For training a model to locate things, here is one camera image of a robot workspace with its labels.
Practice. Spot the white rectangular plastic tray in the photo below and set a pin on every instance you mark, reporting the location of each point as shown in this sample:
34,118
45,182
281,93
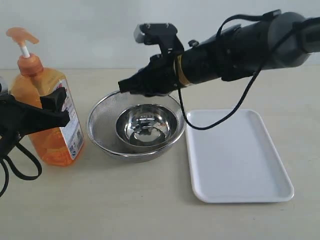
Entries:
237,162

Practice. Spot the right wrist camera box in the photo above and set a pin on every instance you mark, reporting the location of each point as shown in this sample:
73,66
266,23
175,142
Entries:
162,34

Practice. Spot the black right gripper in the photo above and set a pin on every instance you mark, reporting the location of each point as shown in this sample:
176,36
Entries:
158,78

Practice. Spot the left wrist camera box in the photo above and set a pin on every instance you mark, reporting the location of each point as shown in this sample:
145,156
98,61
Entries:
4,88

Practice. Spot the orange soap pump bottle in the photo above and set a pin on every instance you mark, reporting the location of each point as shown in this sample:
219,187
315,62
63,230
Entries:
58,146

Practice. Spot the steel mesh strainer basket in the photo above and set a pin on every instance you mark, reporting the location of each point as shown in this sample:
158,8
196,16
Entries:
101,125

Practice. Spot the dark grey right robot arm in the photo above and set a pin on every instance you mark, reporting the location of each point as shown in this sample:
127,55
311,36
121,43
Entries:
274,40

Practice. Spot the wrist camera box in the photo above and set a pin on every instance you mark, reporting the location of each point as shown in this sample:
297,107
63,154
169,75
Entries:
4,88
162,34

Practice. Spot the small stainless steel bowl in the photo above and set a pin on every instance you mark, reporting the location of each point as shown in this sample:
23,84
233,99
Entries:
146,127

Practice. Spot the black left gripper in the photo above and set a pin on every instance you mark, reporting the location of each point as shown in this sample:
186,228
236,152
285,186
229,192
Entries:
16,116

